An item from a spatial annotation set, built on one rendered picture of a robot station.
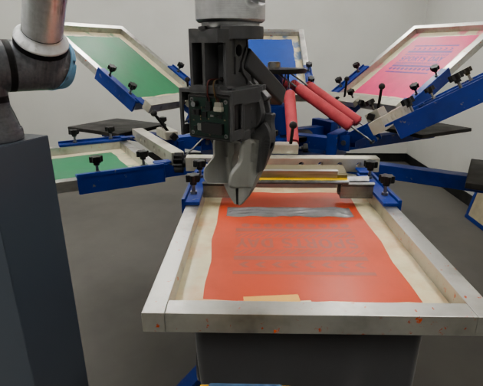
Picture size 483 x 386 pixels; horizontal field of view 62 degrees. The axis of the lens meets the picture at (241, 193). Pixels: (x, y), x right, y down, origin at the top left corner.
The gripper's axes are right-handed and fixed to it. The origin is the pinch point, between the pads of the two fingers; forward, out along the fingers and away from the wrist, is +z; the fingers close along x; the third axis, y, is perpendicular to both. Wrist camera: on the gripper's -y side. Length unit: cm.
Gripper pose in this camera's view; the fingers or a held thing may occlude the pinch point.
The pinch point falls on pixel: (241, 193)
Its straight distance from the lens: 52.0
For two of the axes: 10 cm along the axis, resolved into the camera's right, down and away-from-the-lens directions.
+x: 8.4, 1.9, -5.1
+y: -5.4, 3.0, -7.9
